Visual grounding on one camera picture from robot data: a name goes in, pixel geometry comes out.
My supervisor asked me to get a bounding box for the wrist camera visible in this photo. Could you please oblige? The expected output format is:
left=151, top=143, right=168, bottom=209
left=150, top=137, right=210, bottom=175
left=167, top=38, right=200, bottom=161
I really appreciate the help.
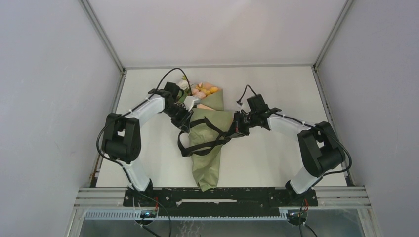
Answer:
left=163, top=82, right=181, bottom=100
left=247, top=94, right=269, bottom=114

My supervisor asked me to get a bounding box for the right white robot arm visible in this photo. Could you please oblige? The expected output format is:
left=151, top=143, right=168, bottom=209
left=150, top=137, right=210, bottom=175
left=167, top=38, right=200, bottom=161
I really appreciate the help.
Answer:
left=226, top=108, right=352, bottom=205

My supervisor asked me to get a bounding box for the white cable duct rail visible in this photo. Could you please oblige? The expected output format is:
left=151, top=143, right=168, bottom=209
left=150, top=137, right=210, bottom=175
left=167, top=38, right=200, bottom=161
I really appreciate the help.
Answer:
left=84, top=210, right=289, bottom=221

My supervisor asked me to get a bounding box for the black ribbon strap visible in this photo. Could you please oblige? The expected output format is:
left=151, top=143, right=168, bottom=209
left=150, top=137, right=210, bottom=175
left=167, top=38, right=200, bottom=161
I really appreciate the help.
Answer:
left=177, top=116, right=234, bottom=158

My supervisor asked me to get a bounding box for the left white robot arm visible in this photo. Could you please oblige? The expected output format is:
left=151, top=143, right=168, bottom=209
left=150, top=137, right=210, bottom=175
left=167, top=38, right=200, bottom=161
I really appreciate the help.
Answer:
left=96, top=89, right=200, bottom=206

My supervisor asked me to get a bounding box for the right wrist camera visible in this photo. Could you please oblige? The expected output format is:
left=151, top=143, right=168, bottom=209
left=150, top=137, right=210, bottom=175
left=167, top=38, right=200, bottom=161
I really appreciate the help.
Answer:
left=247, top=94, right=269, bottom=114

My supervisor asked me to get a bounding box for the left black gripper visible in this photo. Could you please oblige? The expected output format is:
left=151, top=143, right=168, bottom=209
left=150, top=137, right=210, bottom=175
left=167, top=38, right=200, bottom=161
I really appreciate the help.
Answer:
left=163, top=104, right=194, bottom=133

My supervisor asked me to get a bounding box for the orange wrapping paper sheet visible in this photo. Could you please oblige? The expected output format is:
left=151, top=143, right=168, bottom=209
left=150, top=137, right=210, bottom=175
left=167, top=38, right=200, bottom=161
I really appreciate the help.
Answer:
left=189, top=89, right=233, bottom=192

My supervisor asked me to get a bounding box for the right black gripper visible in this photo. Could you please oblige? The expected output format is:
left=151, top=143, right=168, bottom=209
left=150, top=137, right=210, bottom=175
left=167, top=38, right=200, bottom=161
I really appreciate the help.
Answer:
left=225, top=111, right=257, bottom=139

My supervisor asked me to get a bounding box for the black mounting base plate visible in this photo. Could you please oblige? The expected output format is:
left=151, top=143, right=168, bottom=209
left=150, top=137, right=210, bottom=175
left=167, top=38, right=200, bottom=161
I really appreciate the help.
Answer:
left=123, top=187, right=319, bottom=208

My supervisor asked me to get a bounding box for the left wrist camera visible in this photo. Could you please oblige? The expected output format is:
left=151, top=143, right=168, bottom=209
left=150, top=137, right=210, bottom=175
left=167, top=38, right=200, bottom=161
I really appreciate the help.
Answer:
left=163, top=82, right=181, bottom=100

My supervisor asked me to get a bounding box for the yellow fake flower stem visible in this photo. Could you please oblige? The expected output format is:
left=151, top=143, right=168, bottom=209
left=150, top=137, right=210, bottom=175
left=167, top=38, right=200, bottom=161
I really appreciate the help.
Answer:
left=196, top=82, right=220, bottom=95

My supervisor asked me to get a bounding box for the pink fake flower stem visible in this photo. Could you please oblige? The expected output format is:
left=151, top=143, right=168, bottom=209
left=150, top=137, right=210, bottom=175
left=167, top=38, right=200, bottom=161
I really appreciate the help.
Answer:
left=192, top=88, right=207, bottom=99

